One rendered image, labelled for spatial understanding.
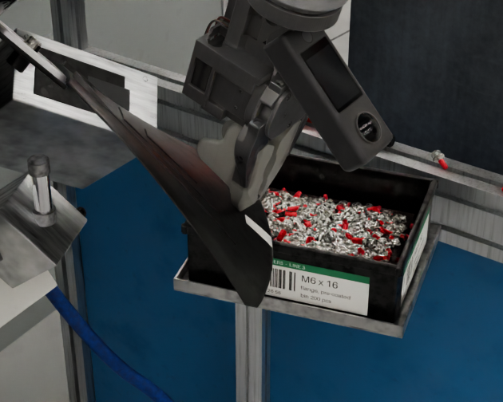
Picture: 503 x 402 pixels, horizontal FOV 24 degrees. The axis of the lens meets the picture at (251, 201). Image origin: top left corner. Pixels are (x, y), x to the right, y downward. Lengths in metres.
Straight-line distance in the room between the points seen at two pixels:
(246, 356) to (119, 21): 1.12
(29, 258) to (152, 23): 1.36
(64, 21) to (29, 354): 1.02
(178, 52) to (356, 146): 1.62
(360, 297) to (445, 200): 0.20
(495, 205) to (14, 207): 0.50
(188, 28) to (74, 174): 1.35
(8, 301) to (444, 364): 0.55
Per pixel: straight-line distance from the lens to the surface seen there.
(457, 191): 1.24
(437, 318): 1.37
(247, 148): 0.88
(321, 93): 0.85
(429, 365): 1.42
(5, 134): 1.07
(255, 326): 1.25
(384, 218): 1.19
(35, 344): 2.39
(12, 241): 1.04
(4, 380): 2.32
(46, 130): 1.05
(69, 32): 1.49
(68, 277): 1.72
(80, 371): 1.82
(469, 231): 1.26
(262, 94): 0.87
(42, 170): 1.01
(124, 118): 0.91
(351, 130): 0.86
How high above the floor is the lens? 1.50
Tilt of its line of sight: 33 degrees down
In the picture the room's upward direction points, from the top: straight up
